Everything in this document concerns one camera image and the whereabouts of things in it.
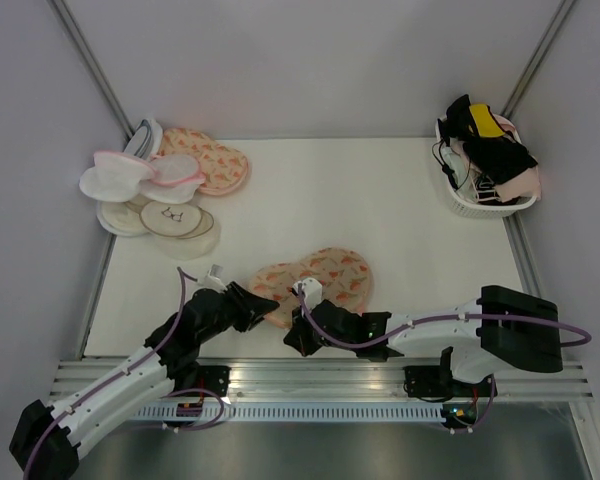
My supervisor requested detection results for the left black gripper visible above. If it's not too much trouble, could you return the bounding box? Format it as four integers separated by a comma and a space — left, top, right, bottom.
198, 281, 279, 343

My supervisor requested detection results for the peach floral mesh laundry bag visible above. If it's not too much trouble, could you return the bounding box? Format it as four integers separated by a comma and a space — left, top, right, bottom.
247, 247, 373, 329

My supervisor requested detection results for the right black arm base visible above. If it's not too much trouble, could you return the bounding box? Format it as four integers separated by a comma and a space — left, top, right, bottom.
403, 365, 453, 403

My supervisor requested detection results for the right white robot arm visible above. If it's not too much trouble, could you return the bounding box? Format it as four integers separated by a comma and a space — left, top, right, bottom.
283, 285, 563, 395

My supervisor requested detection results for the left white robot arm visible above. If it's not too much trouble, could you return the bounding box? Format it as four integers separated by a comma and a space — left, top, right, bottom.
9, 282, 279, 479

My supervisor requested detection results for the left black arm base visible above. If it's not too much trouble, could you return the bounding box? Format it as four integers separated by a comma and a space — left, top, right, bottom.
194, 365, 231, 397

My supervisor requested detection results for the beige bag with bra print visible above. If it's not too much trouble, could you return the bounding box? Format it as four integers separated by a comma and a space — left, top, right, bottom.
139, 201, 214, 238

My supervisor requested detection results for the cream round mesh bag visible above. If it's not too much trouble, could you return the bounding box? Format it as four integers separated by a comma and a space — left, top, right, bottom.
96, 202, 148, 237

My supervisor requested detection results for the white pink-trimmed mesh bag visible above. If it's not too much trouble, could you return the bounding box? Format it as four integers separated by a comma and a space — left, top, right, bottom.
79, 150, 157, 203

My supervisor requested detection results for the white blue-trimmed mesh bag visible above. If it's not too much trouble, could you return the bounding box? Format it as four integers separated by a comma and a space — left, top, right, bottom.
123, 118, 163, 160

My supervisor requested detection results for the white plastic laundry basket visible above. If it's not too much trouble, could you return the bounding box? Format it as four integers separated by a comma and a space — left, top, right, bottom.
431, 117, 540, 219

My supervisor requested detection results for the black bra in basket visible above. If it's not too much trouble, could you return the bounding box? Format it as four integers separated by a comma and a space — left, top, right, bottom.
439, 94, 537, 184

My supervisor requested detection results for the pink bra in basket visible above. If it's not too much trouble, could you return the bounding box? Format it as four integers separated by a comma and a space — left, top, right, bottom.
486, 167, 542, 203

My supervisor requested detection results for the yellow garment in basket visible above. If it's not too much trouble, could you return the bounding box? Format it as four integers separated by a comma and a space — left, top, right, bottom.
469, 104, 505, 139

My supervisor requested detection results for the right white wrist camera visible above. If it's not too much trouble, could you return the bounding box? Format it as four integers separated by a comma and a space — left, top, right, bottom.
292, 277, 323, 310

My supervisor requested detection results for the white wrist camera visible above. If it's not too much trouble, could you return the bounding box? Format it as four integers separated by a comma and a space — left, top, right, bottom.
197, 264, 226, 292
292, 277, 323, 310

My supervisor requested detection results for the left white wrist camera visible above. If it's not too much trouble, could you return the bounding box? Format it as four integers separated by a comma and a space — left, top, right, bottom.
197, 264, 226, 292

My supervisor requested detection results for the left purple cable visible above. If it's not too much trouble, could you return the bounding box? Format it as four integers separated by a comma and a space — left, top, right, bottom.
22, 267, 231, 474

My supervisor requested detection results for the aluminium mounting rail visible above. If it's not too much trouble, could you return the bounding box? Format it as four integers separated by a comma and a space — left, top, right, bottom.
52, 357, 596, 401

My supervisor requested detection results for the white slotted cable duct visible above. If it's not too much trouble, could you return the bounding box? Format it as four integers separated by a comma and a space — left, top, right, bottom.
131, 402, 475, 423

